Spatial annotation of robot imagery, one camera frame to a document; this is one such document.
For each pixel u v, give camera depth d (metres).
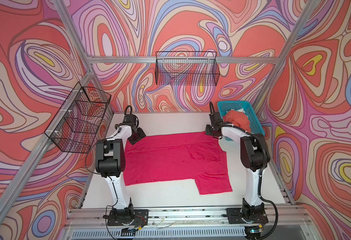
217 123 0.82
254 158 0.56
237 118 1.07
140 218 0.72
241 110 1.15
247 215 0.66
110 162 0.53
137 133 0.90
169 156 0.99
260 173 0.58
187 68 0.96
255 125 1.04
